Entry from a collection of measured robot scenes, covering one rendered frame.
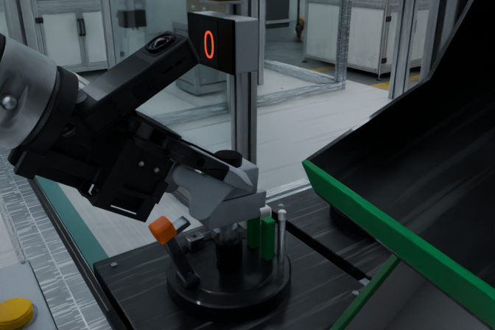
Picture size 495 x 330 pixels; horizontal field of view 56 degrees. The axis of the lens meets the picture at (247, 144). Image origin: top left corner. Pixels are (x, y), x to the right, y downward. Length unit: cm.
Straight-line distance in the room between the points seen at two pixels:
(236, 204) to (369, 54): 536
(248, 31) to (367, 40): 520
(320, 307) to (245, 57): 32
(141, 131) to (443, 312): 26
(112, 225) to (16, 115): 45
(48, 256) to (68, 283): 8
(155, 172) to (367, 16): 543
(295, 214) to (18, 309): 37
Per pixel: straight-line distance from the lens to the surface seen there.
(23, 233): 72
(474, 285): 18
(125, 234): 75
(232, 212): 48
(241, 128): 70
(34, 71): 36
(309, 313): 51
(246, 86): 69
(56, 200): 82
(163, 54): 39
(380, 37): 567
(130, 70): 40
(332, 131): 133
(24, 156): 38
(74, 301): 58
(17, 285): 62
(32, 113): 35
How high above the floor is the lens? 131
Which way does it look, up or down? 22 degrees down
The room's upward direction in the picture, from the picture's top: straight up
